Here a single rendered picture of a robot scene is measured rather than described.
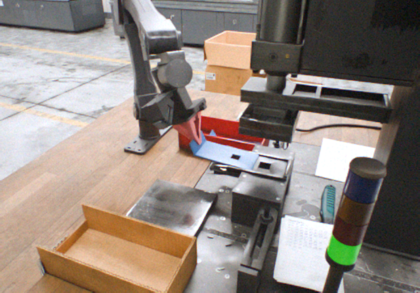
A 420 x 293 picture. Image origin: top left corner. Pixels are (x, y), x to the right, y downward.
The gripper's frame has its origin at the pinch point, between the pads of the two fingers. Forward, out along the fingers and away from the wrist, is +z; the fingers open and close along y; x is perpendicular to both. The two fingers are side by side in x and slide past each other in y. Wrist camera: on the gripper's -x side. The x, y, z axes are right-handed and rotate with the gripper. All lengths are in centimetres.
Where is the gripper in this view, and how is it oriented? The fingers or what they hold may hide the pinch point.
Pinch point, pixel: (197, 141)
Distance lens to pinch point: 76.6
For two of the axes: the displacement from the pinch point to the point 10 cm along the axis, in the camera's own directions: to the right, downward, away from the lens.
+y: 8.4, -2.1, -5.0
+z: 4.0, 8.6, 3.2
